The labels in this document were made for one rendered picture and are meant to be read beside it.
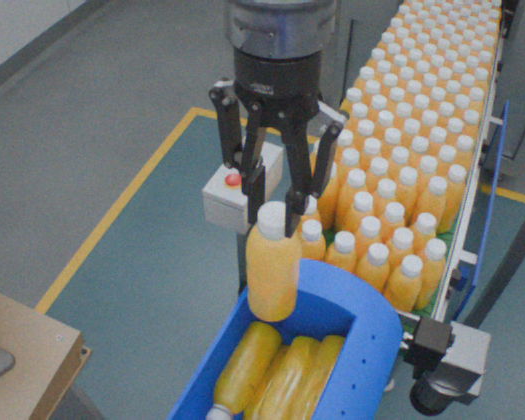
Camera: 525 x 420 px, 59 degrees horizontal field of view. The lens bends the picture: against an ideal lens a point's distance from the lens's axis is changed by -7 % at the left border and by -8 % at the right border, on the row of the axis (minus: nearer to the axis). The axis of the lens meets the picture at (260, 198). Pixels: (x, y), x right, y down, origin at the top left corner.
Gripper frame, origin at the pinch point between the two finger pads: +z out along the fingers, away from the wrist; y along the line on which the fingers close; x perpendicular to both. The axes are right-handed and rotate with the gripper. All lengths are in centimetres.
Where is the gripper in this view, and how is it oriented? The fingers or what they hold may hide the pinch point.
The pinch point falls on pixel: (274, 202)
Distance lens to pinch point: 55.3
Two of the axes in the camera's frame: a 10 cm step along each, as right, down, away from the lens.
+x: 4.4, -6.6, 6.1
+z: 0.0, 6.8, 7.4
